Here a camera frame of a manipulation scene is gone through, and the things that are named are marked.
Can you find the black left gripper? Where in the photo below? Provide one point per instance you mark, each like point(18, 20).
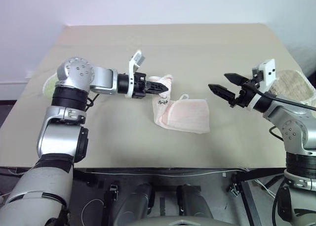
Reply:
point(138, 86)

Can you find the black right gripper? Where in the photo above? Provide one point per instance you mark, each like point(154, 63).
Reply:
point(245, 97)

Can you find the pink towel with black print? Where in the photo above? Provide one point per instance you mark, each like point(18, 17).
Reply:
point(187, 114)

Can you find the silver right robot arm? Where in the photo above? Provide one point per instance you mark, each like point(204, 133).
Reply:
point(293, 127)

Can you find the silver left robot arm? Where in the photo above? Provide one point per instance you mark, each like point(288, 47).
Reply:
point(66, 117)

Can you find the folded beige towel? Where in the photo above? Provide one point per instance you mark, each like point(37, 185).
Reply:
point(291, 86)

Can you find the folded green towel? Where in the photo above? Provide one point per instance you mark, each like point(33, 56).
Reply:
point(49, 86)

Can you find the dark rounded robot leg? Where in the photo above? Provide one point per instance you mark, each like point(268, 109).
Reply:
point(193, 201)
point(135, 201)

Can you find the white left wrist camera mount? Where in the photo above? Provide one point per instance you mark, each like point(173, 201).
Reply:
point(134, 62)

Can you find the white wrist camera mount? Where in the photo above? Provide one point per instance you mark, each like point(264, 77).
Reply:
point(134, 62)
point(267, 72)

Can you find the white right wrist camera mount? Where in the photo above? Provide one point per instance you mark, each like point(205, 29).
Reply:
point(267, 72)

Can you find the metal table frame clamp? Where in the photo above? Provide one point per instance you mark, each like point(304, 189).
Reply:
point(234, 189)
point(113, 192)

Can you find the black table frame bar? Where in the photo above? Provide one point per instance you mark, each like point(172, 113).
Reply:
point(248, 198)

